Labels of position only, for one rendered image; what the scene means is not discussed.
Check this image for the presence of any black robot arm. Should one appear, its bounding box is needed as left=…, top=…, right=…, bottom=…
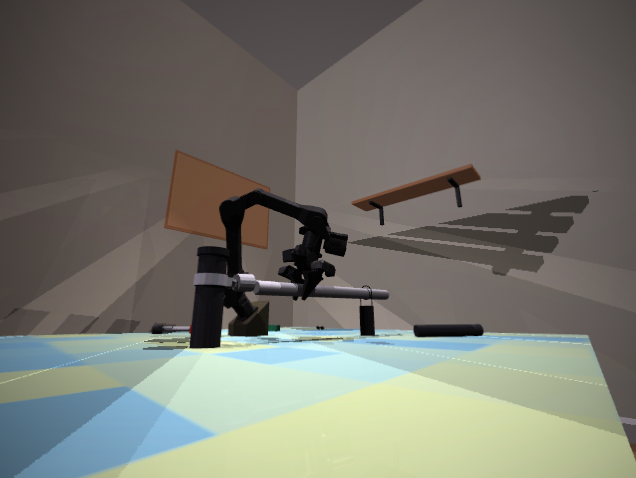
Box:
left=219, top=188, right=348, bottom=321

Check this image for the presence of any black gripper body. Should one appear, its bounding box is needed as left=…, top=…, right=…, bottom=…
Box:
left=278, top=245, right=336, bottom=280

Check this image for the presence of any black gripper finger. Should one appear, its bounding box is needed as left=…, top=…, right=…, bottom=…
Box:
left=286, top=273, right=304, bottom=301
left=302, top=271, right=324, bottom=300

